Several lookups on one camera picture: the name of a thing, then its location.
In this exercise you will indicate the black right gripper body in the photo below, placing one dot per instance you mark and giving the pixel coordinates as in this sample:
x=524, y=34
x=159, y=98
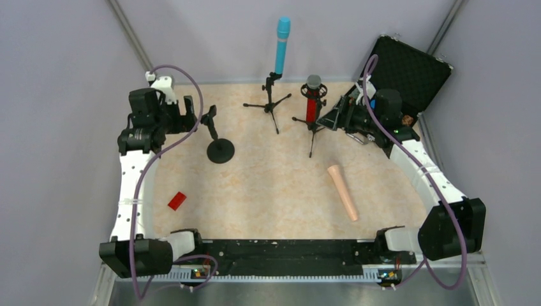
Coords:
x=344, y=116

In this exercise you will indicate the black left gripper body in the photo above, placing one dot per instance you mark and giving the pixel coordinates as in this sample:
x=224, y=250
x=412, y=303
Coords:
x=185, y=113

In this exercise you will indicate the black tripod stand with basket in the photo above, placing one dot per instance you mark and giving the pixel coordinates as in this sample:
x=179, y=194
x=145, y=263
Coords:
x=313, y=127

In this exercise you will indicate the red glitter microphone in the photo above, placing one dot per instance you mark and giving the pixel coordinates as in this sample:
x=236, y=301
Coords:
x=313, y=84

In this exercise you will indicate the black round-base mic stand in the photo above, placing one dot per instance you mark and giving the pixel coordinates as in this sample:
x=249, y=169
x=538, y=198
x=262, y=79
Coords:
x=220, y=150

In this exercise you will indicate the beige microphone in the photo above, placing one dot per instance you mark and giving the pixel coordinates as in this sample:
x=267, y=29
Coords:
x=343, y=191

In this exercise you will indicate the small black tripod mic stand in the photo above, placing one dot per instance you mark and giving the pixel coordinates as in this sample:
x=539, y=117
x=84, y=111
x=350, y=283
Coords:
x=271, y=104

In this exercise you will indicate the blue microphone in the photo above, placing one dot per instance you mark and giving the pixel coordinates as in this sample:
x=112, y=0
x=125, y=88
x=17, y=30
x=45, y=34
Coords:
x=283, y=32

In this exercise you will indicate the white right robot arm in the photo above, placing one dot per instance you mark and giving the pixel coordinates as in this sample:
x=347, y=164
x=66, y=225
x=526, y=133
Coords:
x=453, y=219

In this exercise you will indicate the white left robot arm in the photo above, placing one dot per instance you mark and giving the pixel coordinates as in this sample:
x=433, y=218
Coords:
x=133, y=248

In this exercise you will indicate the black poker chip case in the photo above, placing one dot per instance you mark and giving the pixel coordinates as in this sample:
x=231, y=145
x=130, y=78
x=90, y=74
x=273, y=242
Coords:
x=415, y=75

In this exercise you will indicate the red plastic block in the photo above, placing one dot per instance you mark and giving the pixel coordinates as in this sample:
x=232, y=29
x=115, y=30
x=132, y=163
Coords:
x=177, y=201

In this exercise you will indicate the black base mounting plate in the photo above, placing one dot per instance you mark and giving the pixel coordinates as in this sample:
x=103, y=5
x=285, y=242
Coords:
x=295, y=258

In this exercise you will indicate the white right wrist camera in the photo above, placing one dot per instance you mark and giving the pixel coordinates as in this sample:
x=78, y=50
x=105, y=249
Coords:
x=366, y=91

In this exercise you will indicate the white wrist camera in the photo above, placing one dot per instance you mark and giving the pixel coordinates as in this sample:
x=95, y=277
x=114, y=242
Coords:
x=164, y=84
x=366, y=91

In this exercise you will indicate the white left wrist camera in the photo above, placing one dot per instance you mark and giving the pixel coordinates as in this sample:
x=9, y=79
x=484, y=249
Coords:
x=164, y=84

